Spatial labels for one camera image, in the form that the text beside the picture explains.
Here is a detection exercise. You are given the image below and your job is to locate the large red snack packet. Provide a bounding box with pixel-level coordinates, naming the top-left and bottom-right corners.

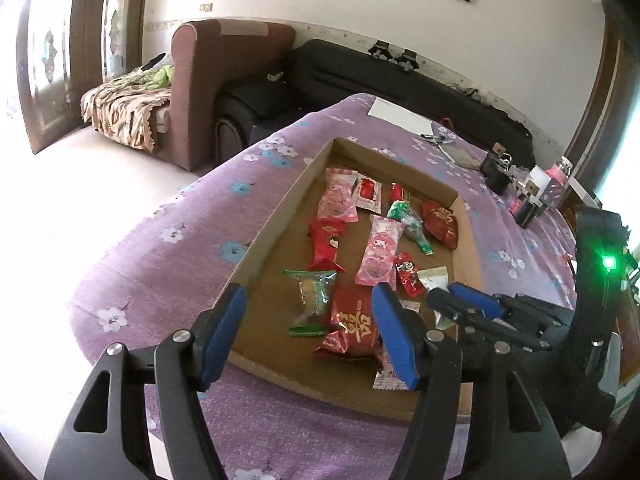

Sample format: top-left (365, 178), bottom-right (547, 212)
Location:
top-left (314, 286), bottom-right (383, 367)

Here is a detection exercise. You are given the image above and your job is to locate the small red candy packet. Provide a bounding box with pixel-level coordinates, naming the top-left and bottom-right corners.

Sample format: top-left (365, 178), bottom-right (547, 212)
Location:
top-left (395, 252), bottom-right (425, 298)

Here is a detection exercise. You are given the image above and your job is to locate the pale green white packet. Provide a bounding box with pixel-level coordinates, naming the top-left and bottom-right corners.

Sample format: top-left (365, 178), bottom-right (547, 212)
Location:
top-left (418, 266), bottom-right (454, 330)

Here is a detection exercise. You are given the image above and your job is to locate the pink hello kitty packet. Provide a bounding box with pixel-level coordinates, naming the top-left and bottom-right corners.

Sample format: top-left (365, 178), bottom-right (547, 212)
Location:
top-left (355, 214), bottom-right (404, 292)

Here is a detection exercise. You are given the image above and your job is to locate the green clear cookie packet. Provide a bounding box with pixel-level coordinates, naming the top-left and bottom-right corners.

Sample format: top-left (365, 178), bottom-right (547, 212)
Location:
top-left (283, 270), bottom-right (337, 337)

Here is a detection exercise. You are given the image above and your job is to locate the dark red snack packet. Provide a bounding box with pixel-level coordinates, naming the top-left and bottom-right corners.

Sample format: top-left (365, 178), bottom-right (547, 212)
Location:
top-left (420, 200), bottom-right (459, 249)

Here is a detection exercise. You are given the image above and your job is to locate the green candy packet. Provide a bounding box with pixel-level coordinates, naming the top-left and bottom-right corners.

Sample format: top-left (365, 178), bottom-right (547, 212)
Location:
top-left (386, 200), bottom-right (433, 256)

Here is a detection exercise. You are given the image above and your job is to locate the red square snack packet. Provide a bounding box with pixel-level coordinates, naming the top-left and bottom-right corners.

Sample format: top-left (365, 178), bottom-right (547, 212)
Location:
top-left (308, 218), bottom-right (346, 273)

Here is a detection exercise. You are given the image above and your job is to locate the white red all's well packet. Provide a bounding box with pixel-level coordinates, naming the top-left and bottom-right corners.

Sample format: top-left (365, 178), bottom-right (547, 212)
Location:
top-left (372, 300), bottom-right (420, 391)

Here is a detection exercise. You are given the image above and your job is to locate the white gloved right hand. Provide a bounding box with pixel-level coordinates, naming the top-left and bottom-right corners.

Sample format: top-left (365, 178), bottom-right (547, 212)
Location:
top-left (561, 426), bottom-right (603, 478)

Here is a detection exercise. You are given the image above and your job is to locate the cardboard tray box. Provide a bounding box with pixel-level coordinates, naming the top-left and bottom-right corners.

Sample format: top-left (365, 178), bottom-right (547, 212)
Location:
top-left (221, 135), bottom-right (486, 424)

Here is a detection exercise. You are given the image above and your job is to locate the purple floral tablecloth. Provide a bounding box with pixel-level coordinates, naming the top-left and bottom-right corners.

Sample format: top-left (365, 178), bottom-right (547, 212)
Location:
top-left (72, 94), bottom-right (576, 479)

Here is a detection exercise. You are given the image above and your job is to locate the black box with bottles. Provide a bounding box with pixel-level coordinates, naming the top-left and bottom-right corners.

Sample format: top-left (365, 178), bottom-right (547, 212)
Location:
top-left (480, 142), bottom-right (539, 229)

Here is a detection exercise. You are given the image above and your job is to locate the white cup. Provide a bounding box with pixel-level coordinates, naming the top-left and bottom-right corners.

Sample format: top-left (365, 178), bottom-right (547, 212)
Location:
top-left (524, 166), bottom-right (551, 207)

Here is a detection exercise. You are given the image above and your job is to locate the pink sleeved bottle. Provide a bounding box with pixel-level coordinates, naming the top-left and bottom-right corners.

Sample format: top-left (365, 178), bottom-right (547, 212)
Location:
top-left (546, 156), bottom-right (573, 190)

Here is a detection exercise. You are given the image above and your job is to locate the white paper sheet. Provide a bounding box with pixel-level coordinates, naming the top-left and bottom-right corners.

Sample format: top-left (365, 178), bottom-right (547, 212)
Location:
top-left (368, 98), bottom-right (433, 136)

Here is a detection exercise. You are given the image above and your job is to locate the patterned blanket bed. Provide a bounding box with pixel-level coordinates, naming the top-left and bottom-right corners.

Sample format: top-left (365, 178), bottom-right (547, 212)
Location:
top-left (80, 64), bottom-right (175, 154)

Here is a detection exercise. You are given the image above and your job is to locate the black sofa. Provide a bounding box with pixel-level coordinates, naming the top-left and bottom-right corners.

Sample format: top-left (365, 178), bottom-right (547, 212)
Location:
top-left (214, 39), bottom-right (535, 168)

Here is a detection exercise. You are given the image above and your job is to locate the brown armchair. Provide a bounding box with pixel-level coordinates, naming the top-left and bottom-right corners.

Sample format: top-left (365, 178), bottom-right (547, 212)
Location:
top-left (155, 18), bottom-right (295, 170)

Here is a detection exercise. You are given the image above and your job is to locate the wooden glass door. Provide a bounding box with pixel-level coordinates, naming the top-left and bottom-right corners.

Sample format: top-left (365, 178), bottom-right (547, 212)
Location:
top-left (15, 0), bottom-right (144, 154)

